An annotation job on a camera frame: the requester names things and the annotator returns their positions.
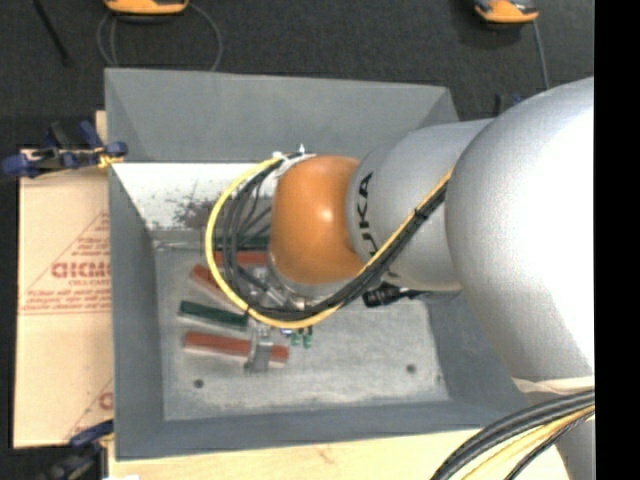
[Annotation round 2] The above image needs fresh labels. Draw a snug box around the red-brown flat block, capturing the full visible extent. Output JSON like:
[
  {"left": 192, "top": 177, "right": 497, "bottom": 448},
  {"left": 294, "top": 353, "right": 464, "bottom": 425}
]
[
  {"left": 189, "top": 263, "right": 237, "bottom": 310},
  {"left": 182, "top": 330, "right": 291, "bottom": 368},
  {"left": 213, "top": 250, "right": 272, "bottom": 270}
]

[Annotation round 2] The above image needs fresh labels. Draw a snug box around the dark green flat block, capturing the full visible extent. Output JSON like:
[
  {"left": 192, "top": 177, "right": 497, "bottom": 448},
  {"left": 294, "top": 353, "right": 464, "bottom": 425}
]
[
  {"left": 178, "top": 299, "right": 250, "bottom": 330},
  {"left": 212, "top": 236, "right": 272, "bottom": 251}
]

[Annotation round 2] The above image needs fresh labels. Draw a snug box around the grey metal bin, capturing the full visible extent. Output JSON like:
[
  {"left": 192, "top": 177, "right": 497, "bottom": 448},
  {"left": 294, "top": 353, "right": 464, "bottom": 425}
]
[{"left": 103, "top": 67, "right": 532, "bottom": 460}]

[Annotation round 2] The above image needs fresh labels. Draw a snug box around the brown cardboard board, red print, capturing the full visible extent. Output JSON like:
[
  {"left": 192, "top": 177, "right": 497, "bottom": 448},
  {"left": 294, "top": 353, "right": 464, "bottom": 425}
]
[{"left": 12, "top": 110, "right": 116, "bottom": 450}]

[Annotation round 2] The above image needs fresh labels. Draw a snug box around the black cylinder on white bracket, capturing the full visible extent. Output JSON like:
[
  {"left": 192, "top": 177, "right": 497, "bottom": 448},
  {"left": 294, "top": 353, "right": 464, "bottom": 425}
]
[{"left": 361, "top": 284, "right": 427, "bottom": 309}]

